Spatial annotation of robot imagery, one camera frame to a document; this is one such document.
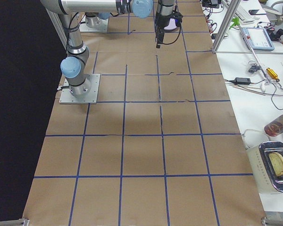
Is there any silver toaster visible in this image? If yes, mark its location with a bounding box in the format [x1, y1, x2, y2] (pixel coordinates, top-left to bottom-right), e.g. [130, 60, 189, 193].
[246, 140, 283, 201]

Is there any yellow utility knife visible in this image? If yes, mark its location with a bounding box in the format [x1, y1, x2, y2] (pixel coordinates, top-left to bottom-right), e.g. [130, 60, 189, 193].
[266, 68, 280, 82]

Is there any teach pendant tablet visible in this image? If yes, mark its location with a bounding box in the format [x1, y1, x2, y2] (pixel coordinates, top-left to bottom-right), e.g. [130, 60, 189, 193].
[241, 27, 274, 51]

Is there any bread slice in toaster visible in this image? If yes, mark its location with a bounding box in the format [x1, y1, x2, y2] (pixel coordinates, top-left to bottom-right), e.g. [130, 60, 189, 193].
[268, 152, 283, 177]

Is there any aluminium frame post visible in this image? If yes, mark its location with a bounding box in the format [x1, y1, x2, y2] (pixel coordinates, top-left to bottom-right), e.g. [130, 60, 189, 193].
[212, 0, 240, 53]

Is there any black power adapter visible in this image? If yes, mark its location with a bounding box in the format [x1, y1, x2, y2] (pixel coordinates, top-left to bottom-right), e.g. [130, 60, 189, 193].
[234, 77, 251, 85]

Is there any green grabber tool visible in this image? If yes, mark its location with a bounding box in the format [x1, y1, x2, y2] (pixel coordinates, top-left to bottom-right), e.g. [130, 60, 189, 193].
[229, 17, 240, 30]

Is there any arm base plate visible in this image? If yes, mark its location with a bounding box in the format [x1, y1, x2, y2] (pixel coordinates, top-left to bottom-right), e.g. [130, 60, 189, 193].
[80, 16, 108, 33]
[59, 74, 100, 104]

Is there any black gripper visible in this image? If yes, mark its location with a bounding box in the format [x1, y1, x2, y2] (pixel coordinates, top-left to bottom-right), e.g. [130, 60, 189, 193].
[155, 0, 183, 48]

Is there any brown paper table cover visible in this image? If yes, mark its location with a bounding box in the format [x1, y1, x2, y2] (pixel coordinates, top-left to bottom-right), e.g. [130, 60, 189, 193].
[23, 0, 264, 226]

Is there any white keyboard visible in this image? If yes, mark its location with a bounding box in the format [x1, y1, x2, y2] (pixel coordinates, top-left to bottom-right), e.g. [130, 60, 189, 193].
[222, 0, 255, 25]

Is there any red drink bottle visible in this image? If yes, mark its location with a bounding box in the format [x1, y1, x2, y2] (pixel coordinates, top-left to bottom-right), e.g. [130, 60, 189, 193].
[264, 114, 283, 137]

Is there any lilac round plate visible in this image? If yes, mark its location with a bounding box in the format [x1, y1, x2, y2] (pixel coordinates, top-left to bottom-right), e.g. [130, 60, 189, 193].
[164, 18, 178, 32]

